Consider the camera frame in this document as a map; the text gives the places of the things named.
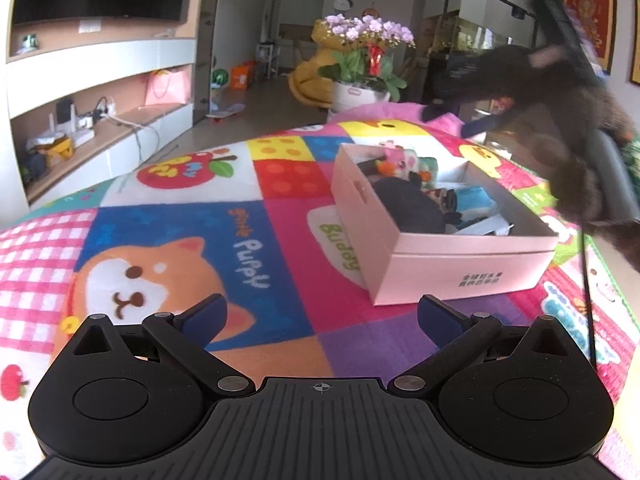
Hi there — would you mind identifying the yellow toy on shelf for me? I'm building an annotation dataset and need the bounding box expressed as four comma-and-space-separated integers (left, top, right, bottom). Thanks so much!
27, 132, 76, 166

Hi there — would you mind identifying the yellow plush bear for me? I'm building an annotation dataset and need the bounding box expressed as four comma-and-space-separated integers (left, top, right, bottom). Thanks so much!
289, 19, 351, 110

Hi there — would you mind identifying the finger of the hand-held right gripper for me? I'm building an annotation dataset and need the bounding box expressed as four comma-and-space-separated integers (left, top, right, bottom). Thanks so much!
461, 116, 516, 138

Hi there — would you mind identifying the orange box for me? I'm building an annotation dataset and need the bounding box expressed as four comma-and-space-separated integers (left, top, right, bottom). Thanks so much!
230, 62, 256, 92

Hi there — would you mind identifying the teal plastic toy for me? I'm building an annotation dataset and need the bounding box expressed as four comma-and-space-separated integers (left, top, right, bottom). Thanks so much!
417, 156, 440, 188

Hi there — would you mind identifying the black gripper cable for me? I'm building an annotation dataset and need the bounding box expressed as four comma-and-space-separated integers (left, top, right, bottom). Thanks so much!
580, 220, 598, 373

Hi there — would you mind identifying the small cartoon figurine toy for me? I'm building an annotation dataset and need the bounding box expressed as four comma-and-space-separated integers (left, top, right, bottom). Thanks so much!
431, 187, 463, 221

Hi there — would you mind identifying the cartoon play mat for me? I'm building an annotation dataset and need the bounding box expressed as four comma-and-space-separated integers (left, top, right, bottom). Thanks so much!
0, 102, 640, 480

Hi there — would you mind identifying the glass fish tank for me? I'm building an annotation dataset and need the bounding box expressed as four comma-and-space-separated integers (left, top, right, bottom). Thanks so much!
430, 10, 516, 56

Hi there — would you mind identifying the person's right forearm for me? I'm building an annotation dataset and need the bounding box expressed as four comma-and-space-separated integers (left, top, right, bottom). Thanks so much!
470, 44, 640, 271

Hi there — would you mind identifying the skateboard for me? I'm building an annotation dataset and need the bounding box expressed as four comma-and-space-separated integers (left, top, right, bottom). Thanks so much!
206, 102, 246, 122

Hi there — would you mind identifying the pink gift bag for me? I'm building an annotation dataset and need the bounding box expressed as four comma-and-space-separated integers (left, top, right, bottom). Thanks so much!
144, 67, 193, 107

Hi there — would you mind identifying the pink glitter round toy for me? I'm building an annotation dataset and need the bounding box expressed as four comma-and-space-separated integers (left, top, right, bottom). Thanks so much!
378, 142, 420, 177

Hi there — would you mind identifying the black plush toy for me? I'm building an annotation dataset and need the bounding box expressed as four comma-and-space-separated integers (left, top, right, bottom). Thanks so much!
372, 178, 447, 234

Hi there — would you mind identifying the wall media cabinet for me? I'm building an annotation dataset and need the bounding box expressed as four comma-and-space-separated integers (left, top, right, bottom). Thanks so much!
0, 0, 198, 211

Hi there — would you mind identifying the potted pink orchid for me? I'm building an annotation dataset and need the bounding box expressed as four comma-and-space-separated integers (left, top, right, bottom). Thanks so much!
317, 14, 417, 111

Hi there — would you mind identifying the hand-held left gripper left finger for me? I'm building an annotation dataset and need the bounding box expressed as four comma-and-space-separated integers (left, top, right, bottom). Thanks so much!
62, 294, 256, 400

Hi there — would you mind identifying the white cardboard box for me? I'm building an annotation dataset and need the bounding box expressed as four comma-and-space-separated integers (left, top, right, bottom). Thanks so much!
331, 142, 560, 307

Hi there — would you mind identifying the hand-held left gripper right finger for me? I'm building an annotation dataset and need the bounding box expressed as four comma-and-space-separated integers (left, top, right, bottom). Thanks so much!
392, 294, 581, 400

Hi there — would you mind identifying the red framed wall picture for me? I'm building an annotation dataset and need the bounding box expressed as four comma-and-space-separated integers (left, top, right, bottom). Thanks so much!
562, 0, 617, 75

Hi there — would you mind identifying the white small shelf rack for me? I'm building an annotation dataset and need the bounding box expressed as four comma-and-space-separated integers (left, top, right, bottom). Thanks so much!
256, 42, 278, 78

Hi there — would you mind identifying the blue tissue pack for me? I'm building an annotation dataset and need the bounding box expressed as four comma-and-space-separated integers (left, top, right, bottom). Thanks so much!
452, 186, 498, 216

